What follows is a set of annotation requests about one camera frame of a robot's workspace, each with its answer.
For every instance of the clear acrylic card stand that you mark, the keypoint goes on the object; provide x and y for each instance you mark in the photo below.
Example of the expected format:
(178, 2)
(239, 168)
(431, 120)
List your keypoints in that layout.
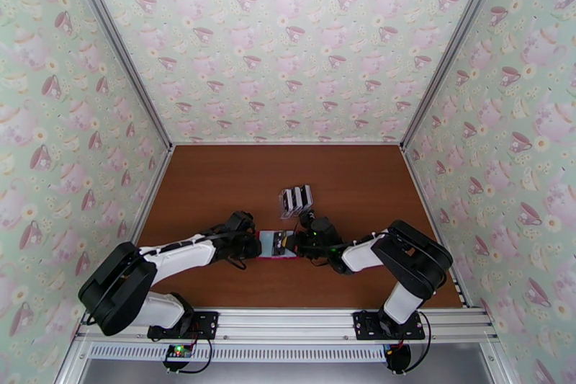
(288, 216)

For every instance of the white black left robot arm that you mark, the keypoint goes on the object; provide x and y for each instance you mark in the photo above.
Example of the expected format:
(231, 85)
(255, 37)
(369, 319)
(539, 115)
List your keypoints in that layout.
(184, 252)

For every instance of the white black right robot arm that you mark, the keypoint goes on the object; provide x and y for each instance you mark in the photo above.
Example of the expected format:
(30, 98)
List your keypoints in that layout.
(360, 256)

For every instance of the green lit controller board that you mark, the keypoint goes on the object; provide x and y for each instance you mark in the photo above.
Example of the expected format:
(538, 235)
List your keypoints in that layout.
(177, 352)

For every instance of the grey metal shelf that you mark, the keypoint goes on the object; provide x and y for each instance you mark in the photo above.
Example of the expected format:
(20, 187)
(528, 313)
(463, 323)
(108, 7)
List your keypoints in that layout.
(288, 373)

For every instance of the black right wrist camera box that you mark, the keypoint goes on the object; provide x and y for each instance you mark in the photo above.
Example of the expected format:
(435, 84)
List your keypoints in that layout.
(317, 225)

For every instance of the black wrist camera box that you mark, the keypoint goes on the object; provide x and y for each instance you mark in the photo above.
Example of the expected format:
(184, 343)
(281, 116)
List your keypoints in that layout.
(242, 220)
(317, 225)

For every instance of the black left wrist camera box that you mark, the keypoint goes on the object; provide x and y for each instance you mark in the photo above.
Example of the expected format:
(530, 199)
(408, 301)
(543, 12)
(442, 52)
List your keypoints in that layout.
(242, 220)

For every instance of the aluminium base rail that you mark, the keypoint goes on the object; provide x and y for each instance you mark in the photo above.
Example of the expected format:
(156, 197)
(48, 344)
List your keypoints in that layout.
(288, 324)

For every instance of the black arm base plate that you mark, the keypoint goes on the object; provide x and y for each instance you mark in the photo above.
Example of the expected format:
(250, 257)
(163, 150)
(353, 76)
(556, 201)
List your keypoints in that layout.
(207, 323)
(366, 324)

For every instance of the aluminium side rail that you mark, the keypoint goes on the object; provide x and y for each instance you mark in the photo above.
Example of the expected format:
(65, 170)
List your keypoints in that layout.
(150, 198)

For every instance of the black round controller mount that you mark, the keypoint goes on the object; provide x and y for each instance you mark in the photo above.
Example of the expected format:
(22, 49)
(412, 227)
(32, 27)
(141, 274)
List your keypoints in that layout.
(400, 358)

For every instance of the aluminium frame leg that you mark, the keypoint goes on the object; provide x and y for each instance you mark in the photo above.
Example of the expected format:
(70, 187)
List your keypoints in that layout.
(67, 369)
(497, 364)

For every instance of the aluminium corner post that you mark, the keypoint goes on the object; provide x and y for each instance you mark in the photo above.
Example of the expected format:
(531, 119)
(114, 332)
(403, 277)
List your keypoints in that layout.
(115, 36)
(459, 36)

